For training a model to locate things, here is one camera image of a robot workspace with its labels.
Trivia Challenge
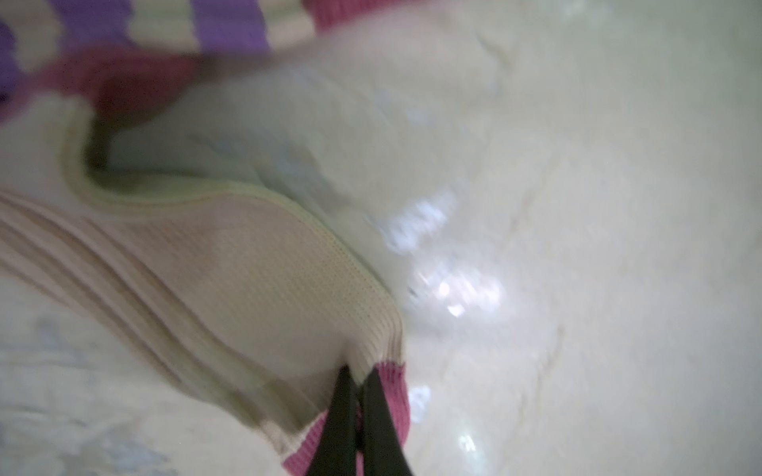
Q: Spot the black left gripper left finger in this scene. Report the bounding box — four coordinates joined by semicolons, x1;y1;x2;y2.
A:
307;366;358;476

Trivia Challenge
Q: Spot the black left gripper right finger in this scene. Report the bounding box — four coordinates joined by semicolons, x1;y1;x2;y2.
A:
361;369;413;476

